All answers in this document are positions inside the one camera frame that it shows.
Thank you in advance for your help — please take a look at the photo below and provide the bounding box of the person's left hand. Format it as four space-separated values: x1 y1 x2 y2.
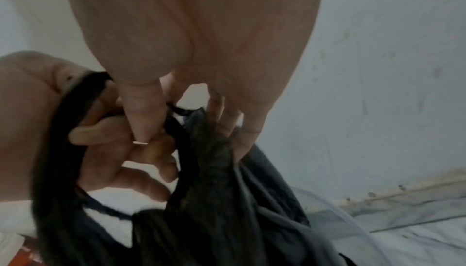
0 50 181 203

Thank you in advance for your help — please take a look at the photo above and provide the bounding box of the person's right hand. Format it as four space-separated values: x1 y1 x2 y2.
62 0 328 163

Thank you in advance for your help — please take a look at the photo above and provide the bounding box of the black fabric garment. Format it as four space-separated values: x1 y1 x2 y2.
31 70 359 266

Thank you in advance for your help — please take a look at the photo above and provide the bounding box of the red orange packet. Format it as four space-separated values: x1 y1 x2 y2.
20 237 44 266

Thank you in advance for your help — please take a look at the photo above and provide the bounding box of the clear plastic container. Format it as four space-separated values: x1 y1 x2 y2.
291 187 371 266

